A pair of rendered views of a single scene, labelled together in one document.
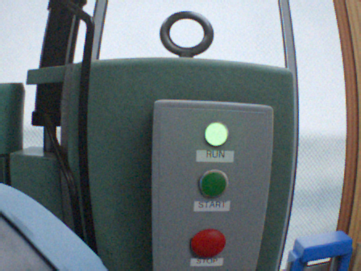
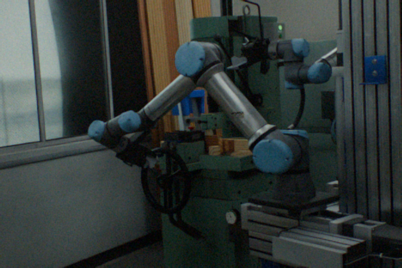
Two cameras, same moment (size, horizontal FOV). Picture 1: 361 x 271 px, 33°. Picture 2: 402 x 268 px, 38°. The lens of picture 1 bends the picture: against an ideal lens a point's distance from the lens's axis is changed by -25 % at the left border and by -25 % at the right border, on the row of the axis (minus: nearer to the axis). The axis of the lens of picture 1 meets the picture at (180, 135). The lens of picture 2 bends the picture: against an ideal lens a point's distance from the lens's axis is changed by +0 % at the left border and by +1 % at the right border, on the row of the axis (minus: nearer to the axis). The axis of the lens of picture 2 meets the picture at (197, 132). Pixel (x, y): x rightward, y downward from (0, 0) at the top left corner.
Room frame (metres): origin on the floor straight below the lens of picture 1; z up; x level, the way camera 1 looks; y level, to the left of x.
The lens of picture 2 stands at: (-0.88, 2.41, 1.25)
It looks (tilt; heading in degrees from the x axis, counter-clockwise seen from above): 6 degrees down; 310
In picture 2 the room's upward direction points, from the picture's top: 3 degrees counter-clockwise
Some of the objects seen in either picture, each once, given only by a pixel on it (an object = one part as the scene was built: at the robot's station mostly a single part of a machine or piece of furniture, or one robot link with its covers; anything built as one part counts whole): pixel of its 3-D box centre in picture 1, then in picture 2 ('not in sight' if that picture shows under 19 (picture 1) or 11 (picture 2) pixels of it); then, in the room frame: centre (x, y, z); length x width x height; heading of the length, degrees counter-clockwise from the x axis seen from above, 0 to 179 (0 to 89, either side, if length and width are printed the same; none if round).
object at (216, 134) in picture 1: (216, 134); not in sight; (0.64, -0.03, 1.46); 0.02 x 0.01 x 0.02; 88
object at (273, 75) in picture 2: not in sight; (265, 76); (0.67, 0.08, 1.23); 0.09 x 0.08 x 0.15; 88
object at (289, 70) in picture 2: not in sight; (297, 75); (0.30, 0.42, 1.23); 0.11 x 0.08 x 0.11; 157
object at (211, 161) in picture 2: not in sight; (196, 158); (0.85, 0.39, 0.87); 0.61 x 0.30 x 0.06; 178
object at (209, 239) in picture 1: (209, 243); not in sight; (0.64, -0.03, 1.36); 0.03 x 0.01 x 0.03; 88
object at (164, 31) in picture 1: (186, 34); (246, 11); (0.81, 0.00, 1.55); 0.06 x 0.02 x 0.06; 88
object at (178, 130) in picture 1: (212, 197); (274, 39); (0.67, -0.03, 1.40); 0.10 x 0.06 x 0.16; 88
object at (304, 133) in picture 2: not in sight; (291, 148); (0.17, 0.70, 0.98); 0.13 x 0.12 x 0.14; 102
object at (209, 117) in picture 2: not in sight; (216, 122); (0.82, 0.27, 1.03); 0.14 x 0.07 x 0.09; 88
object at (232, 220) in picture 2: not in sight; (233, 218); (0.57, 0.51, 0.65); 0.06 x 0.04 x 0.08; 178
